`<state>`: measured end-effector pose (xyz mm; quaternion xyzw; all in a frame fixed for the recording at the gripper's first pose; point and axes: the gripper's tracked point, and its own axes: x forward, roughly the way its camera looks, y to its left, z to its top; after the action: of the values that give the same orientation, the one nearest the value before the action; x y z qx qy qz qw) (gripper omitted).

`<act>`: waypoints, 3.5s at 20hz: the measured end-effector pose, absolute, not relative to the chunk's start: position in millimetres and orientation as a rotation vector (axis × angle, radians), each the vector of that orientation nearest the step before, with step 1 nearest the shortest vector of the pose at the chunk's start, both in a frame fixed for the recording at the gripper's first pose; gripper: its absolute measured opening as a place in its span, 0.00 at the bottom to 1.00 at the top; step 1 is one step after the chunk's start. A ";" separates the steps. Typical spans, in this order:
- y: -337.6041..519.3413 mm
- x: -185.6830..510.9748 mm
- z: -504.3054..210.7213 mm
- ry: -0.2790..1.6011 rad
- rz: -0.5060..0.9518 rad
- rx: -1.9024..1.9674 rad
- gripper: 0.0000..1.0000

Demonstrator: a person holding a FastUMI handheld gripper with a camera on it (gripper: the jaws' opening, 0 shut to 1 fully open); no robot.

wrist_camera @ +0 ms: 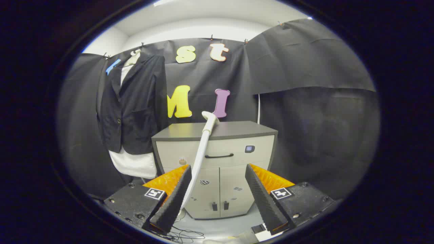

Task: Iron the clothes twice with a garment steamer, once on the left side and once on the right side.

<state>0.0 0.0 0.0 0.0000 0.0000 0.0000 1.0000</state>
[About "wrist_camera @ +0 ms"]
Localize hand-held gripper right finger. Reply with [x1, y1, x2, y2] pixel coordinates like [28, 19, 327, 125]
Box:
[245, 164, 336, 236]

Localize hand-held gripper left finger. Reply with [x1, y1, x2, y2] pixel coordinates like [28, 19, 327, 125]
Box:
[103, 164, 192, 234]

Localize white shirt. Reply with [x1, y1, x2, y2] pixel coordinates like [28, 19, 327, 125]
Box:
[108, 63, 158, 179]

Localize black suit jacket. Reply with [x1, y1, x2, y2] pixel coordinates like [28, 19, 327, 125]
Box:
[96, 54, 168, 156]

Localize grey cabinet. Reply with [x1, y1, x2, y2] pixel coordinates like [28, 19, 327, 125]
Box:
[151, 121, 278, 220]

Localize black backdrop cloth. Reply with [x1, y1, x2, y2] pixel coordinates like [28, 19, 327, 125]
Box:
[56, 19, 381, 200]

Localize black floor cables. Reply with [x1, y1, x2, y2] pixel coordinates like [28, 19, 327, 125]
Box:
[159, 225, 205, 244]

